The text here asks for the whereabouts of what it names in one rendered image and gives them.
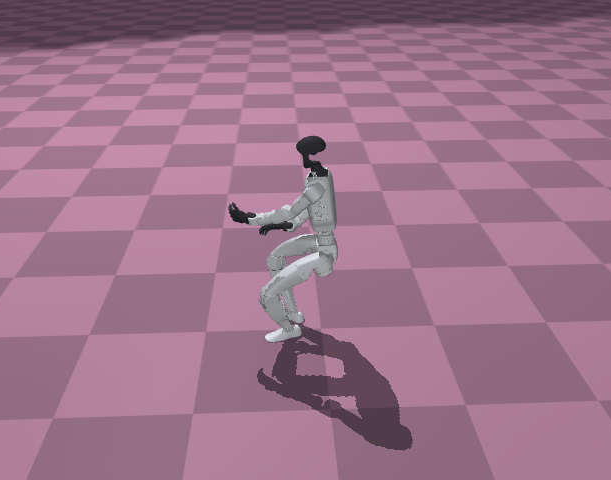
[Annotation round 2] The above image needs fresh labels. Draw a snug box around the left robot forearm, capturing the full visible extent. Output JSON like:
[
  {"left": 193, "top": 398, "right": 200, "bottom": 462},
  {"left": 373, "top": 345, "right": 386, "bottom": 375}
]
[{"left": 247, "top": 209, "right": 289, "bottom": 226}]

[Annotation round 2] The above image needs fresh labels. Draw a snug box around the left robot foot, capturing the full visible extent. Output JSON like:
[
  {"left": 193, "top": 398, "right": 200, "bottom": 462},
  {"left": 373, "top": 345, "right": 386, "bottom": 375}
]
[{"left": 265, "top": 325, "right": 302, "bottom": 342}]

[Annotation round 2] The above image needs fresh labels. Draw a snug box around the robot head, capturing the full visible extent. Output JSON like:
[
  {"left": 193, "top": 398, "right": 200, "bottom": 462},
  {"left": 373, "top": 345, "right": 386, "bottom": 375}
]
[{"left": 296, "top": 136, "right": 328, "bottom": 177}]

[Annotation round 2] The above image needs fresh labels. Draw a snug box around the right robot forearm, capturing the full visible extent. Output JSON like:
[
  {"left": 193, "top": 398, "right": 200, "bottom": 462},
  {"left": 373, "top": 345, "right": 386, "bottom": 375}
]
[{"left": 286, "top": 208, "right": 309, "bottom": 232}]

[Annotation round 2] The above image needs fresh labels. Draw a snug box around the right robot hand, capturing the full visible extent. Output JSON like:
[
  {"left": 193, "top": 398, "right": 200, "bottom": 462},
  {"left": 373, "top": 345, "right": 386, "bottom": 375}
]
[{"left": 259, "top": 221, "right": 293, "bottom": 236}]

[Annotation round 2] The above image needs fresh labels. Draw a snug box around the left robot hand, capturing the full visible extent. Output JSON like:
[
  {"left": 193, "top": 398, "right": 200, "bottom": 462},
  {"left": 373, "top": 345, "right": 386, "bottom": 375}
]
[{"left": 228, "top": 203, "right": 256, "bottom": 225}]

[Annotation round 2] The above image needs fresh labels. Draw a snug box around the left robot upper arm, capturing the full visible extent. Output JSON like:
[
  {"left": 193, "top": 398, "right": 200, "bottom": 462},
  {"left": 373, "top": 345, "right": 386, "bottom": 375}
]
[{"left": 279, "top": 182, "right": 326, "bottom": 221}]

